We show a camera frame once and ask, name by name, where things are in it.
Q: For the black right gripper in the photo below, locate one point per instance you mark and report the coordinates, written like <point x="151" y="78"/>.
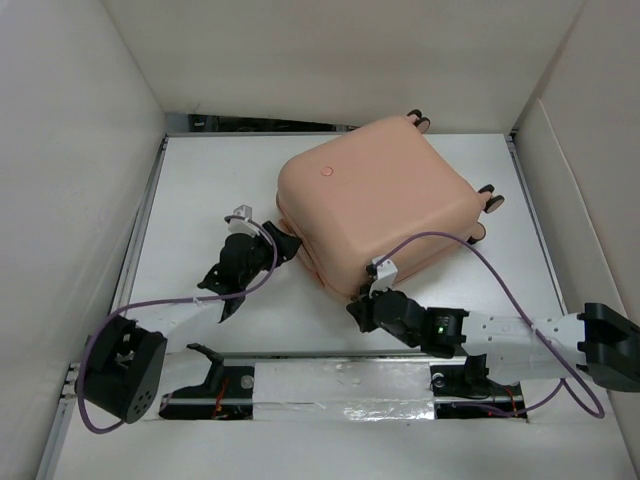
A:
<point x="360" y="311"/>

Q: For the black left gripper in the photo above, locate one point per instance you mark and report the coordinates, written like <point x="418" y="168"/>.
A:
<point x="286" y="246"/>

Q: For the pink hard-shell suitcase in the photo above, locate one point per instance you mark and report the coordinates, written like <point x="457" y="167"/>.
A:
<point x="381" y="189"/>

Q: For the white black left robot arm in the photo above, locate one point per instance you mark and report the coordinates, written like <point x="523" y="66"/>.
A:
<point x="165" y="330"/>

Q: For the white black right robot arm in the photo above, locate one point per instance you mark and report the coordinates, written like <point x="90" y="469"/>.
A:
<point x="599" y="343"/>

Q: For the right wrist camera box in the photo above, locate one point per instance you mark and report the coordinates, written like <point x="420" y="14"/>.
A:
<point x="382" y="272"/>

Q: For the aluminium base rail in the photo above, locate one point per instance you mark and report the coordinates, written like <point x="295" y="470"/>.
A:
<point x="351" y="389"/>

